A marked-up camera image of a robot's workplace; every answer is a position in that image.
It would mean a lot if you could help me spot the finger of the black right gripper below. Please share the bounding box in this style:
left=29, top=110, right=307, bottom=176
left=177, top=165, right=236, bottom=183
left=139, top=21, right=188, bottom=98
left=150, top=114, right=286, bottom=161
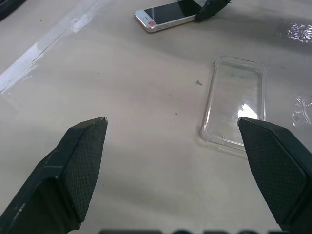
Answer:
left=195, top=0, right=233, bottom=23

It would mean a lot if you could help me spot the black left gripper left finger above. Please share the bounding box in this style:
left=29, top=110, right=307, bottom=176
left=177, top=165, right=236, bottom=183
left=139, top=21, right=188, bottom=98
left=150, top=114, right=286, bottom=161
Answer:
left=0, top=117, right=108, bottom=234

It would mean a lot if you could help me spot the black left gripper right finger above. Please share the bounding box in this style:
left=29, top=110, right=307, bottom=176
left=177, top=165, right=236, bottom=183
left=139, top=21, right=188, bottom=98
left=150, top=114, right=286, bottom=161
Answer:
left=237, top=117, right=312, bottom=234

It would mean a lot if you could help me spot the white smartphone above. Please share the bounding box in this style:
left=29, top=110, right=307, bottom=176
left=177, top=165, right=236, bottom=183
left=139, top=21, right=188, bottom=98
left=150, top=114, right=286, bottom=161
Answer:
left=134, top=0, right=205, bottom=34

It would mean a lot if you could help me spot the clear plastic phone case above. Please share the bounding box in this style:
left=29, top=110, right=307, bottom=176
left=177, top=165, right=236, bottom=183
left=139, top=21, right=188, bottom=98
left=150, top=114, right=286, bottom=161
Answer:
left=199, top=55, right=267, bottom=159

